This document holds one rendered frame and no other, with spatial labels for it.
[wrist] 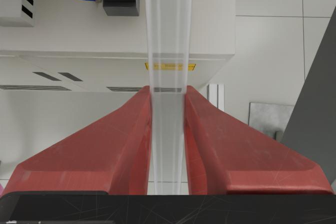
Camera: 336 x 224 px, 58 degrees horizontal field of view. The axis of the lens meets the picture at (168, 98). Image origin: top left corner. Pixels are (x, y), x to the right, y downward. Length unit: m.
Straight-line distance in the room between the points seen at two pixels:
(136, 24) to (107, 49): 0.06
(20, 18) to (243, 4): 0.87
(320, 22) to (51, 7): 0.99
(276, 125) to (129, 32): 0.77
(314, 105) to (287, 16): 1.05
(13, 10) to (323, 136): 0.42
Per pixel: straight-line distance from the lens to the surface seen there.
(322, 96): 0.19
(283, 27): 1.21
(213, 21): 0.49
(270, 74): 1.15
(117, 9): 0.46
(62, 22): 0.51
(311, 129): 0.20
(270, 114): 1.13
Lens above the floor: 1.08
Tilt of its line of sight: 85 degrees down
